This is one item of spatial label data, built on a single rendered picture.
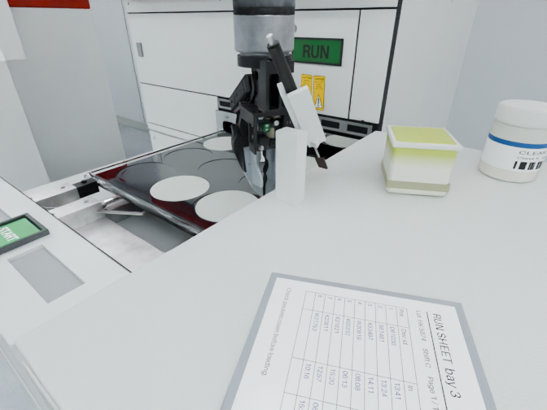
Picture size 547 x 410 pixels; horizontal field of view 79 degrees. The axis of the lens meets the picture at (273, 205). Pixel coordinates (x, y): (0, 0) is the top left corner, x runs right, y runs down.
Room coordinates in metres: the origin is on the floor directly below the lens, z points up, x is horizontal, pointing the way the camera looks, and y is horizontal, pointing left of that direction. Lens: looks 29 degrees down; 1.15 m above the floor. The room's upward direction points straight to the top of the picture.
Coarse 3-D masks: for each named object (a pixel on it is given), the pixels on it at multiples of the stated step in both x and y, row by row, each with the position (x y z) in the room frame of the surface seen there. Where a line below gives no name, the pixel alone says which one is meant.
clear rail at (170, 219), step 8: (88, 176) 0.56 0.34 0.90; (104, 184) 0.53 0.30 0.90; (112, 192) 0.50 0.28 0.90; (120, 192) 0.49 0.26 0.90; (128, 200) 0.47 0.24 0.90; (136, 200) 0.47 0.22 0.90; (144, 208) 0.45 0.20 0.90; (152, 208) 0.44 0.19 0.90; (160, 216) 0.42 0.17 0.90; (168, 216) 0.41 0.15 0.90; (176, 216) 0.42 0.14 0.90; (176, 224) 0.40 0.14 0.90; (192, 232) 0.38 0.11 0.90; (200, 232) 0.37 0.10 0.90
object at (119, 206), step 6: (114, 204) 0.54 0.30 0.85; (120, 204) 0.54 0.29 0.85; (126, 204) 0.55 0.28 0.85; (132, 204) 0.56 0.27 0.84; (108, 210) 0.52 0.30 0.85; (114, 210) 0.53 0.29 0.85; (120, 210) 0.54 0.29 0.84; (126, 210) 0.55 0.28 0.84; (132, 210) 0.55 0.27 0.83; (138, 210) 0.56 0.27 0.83; (108, 216) 0.52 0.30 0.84; (114, 216) 0.53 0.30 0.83; (120, 216) 0.53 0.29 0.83; (126, 216) 0.54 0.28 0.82
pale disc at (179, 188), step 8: (184, 176) 0.57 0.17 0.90; (192, 176) 0.57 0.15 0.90; (160, 184) 0.53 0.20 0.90; (168, 184) 0.53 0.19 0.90; (176, 184) 0.53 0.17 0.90; (184, 184) 0.53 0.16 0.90; (192, 184) 0.53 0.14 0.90; (200, 184) 0.53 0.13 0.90; (208, 184) 0.53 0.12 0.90; (152, 192) 0.50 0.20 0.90; (160, 192) 0.50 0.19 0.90; (168, 192) 0.50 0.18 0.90; (176, 192) 0.50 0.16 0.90; (184, 192) 0.50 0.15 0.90; (192, 192) 0.50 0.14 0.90; (200, 192) 0.50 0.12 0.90; (168, 200) 0.47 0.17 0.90; (176, 200) 0.47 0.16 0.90
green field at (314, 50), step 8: (296, 40) 0.76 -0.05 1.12; (304, 40) 0.75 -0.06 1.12; (312, 40) 0.74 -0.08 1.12; (320, 40) 0.73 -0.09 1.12; (296, 48) 0.76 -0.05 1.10; (304, 48) 0.75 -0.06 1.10; (312, 48) 0.74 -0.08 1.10; (320, 48) 0.72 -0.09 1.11; (328, 48) 0.71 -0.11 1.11; (336, 48) 0.70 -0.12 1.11; (296, 56) 0.76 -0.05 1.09; (304, 56) 0.75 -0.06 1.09; (312, 56) 0.74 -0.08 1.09; (320, 56) 0.72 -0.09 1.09; (328, 56) 0.71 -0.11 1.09; (336, 56) 0.70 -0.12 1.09
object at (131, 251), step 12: (84, 228) 0.42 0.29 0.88; (96, 228) 0.42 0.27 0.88; (108, 228) 0.42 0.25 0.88; (120, 228) 0.42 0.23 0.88; (96, 240) 0.39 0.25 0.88; (108, 240) 0.39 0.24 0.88; (120, 240) 0.39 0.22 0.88; (132, 240) 0.39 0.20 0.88; (108, 252) 0.36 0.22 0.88; (120, 252) 0.36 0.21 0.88; (132, 252) 0.36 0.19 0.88; (144, 252) 0.36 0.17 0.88; (156, 252) 0.36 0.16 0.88; (132, 264) 0.33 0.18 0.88; (144, 264) 0.33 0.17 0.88
